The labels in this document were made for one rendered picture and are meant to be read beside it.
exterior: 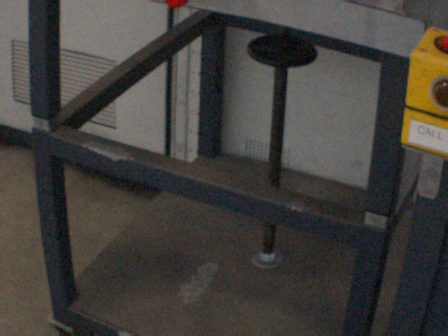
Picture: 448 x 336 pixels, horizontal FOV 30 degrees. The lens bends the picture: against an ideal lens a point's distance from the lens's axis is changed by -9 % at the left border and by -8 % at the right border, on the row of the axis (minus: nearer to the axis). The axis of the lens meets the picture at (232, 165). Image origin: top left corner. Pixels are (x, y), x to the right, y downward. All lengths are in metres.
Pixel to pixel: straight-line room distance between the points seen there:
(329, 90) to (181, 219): 0.40
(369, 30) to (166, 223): 0.86
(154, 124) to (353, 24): 1.11
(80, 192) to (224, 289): 0.68
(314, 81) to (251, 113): 0.18
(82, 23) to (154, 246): 0.62
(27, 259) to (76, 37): 0.55
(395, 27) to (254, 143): 1.03
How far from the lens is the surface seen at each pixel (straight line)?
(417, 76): 0.79
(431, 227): 0.88
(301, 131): 1.95
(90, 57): 2.13
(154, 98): 2.06
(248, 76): 1.95
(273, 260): 1.69
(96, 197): 2.19
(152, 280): 1.65
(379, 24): 1.03
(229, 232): 1.77
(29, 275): 1.95
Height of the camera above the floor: 1.20
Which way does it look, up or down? 31 degrees down
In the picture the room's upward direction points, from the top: 3 degrees clockwise
